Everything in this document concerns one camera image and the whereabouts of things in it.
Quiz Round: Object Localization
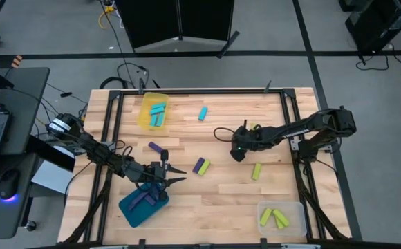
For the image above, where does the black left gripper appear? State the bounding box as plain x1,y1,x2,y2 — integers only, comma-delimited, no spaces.
131,149,187,202

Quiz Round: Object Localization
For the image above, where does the blue plastic bin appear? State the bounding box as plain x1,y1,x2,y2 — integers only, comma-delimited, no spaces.
118,181,170,228

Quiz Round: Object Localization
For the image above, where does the yellow translucent plastic bin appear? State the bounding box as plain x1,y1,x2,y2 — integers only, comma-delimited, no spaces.
137,91,170,132

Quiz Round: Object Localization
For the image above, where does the black partition foot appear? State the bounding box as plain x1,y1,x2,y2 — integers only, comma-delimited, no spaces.
216,30,241,59

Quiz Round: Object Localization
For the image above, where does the clear plastic bin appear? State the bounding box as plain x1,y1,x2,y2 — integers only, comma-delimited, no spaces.
257,201,308,239

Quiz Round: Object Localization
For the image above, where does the grey flat box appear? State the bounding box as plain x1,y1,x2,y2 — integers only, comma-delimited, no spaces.
30,145,76,195

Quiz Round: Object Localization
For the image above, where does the black partition panel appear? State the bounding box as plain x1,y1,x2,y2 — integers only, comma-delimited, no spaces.
178,0,236,42
115,0,182,50

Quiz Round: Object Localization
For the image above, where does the black computer mouse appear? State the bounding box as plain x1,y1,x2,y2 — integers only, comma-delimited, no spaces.
0,169,21,201

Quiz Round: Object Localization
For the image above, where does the black desk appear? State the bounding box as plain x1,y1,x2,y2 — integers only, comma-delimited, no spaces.
0,67,51,239

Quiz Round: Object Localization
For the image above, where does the black equipment cabinet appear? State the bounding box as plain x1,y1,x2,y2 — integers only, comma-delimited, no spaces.
344,0,401,56

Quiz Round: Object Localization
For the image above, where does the black aluminium table frame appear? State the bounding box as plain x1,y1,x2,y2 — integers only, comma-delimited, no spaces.
62,88,364,249

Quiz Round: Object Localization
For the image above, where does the silver partition hinge post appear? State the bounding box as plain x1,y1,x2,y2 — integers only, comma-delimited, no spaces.
176,0,183,42

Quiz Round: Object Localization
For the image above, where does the yellow hanging cable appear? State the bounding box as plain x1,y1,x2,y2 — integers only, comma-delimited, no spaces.
98,1,118,30

